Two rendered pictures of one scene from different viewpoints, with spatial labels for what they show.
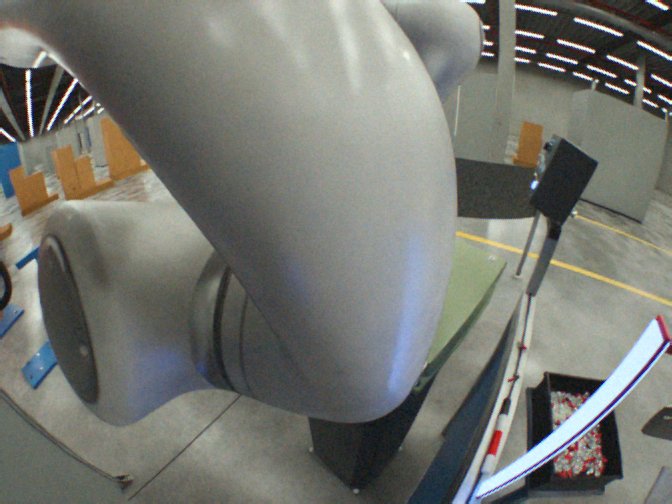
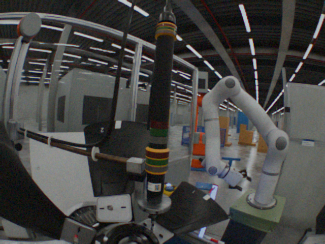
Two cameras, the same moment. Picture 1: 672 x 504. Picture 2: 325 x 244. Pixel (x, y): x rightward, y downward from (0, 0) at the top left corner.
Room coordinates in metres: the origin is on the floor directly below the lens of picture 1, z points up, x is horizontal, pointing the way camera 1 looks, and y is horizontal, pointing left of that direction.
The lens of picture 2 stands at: (-0.13, -0.73, 1.46)
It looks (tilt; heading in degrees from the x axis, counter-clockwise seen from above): 3 degrees down; 96
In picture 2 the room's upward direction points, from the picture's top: 4 degrees clockwise
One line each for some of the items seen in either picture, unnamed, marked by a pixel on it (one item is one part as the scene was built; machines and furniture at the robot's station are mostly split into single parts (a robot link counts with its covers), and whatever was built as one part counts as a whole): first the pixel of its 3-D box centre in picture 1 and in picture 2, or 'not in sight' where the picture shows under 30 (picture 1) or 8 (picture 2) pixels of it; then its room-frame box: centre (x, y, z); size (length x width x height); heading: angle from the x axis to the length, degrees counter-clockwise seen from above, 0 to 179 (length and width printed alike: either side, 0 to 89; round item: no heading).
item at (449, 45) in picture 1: (416, 73); (275, 152); (0.40, -0.11, 1.31); 0.19 x 0.12 x 0.24; 64
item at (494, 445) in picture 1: (498, 433); (218, 241); (0.13, -0.25, 0.87); 0.14 x 0.01 x 0.01; 145
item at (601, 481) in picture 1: (575, 432); not in sight; (0.09, -0.42, 0.85); 0.22 x 0.17 x 0.07; 157
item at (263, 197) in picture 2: not in sight; (266, 186); (0.42, -0.08, 1.10); 0.19 x 0.19 x 0.18
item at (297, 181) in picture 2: not in sight; (315, 157); (1.68, 0.37, 1.10); 1.21 x 0.06 x 2.20; 142
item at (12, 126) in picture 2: not in sight; (14, 129); (-0.79, -0.45, 1.36); 0.10 x 0.07 x 0.09; 177
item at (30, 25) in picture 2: not in sight; (29, 26); (-0.88, -0.44, 1.88); 0.16 x 0.07 x 0.16; 87
